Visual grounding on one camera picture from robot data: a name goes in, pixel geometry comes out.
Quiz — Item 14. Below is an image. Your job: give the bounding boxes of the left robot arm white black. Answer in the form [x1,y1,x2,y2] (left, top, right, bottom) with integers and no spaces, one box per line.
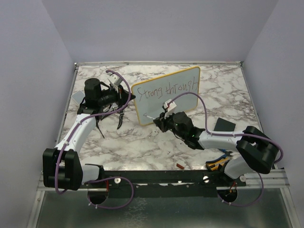
[43,70,135,194]

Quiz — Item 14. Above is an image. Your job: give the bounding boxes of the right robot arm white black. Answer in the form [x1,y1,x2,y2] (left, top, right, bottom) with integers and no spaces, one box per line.
[153,112,279,186]

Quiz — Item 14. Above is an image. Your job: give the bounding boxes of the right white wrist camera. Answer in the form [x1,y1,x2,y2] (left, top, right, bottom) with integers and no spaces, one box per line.
[162,99,177,119]

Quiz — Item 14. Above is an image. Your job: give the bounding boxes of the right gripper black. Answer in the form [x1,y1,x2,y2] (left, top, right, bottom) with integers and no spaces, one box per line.
[155,109,187,139]

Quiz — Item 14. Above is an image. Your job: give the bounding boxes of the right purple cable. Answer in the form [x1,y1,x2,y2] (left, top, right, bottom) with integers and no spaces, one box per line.
[166,92,285,207]

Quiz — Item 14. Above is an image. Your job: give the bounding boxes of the blue handled pliers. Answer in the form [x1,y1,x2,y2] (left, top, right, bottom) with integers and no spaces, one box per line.
[220,149,233,158]

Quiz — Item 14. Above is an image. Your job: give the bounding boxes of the aluminium table frame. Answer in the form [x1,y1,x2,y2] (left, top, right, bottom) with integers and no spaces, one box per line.
[26,60,300,228]

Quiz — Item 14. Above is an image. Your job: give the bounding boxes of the black flat box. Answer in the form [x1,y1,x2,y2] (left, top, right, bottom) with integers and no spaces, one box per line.
[214,117,236,132]

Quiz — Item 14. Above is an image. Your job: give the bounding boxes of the yellow black utility knife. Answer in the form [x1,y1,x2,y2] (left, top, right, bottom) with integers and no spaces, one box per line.
[205,155,230,171]

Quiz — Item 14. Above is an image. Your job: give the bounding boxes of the black pruning shears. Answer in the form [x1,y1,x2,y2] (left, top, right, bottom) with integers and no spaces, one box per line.
[117,109,124,130]

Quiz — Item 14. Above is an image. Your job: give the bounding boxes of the grey white small device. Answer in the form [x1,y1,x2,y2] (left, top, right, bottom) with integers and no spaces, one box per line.
[71,91,85,105]

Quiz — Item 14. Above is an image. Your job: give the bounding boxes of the yellow framed whiteboard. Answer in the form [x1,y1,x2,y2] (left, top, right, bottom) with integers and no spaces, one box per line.
[131,66,201,126]

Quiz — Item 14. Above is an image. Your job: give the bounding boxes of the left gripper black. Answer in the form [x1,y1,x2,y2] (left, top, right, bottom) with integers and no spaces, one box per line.
[98,84,135,107]

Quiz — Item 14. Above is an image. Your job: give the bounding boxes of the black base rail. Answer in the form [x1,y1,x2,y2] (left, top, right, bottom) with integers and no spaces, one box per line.
[78,170,247,199]

